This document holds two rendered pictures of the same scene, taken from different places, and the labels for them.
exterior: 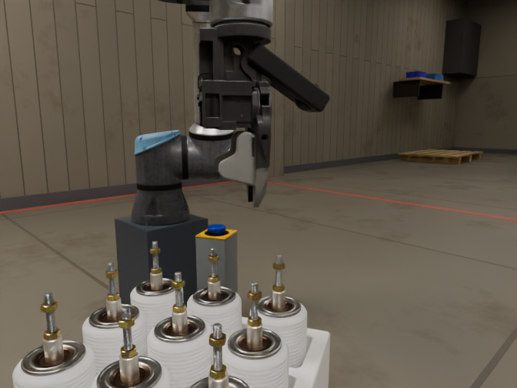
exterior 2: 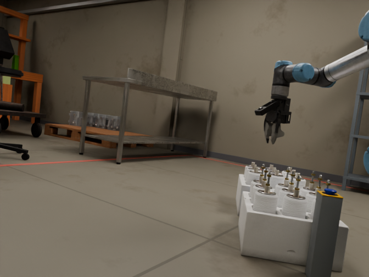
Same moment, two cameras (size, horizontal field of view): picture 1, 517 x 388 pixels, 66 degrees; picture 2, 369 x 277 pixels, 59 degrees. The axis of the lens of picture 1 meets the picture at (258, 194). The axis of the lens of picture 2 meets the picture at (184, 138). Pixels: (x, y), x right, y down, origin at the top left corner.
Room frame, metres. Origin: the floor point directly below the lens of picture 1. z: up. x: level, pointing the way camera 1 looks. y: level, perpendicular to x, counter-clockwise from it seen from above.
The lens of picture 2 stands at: (1.86, -0.67, 0.53)
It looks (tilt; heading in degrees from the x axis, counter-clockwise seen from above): 4 degrees down; 168
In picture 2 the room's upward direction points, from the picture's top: 7 degrees clockwise
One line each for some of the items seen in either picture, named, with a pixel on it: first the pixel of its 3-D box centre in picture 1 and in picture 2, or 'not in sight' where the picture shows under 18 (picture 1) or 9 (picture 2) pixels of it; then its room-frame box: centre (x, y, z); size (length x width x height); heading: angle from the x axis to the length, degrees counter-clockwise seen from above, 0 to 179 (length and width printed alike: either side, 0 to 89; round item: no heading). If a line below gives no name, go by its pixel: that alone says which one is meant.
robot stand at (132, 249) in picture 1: (163, 271); not in sight; (1.03, 0.26, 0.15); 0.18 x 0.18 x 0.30; 44
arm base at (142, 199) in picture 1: (160, 200); not in sight; (1.03, 0.26, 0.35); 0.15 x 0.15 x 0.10
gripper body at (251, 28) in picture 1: (235, 82); (278, 110); (0.50, 0.03, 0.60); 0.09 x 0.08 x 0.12; 101
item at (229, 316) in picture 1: (215, 343); (292, 218); (0.65, 0.08, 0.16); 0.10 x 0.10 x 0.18
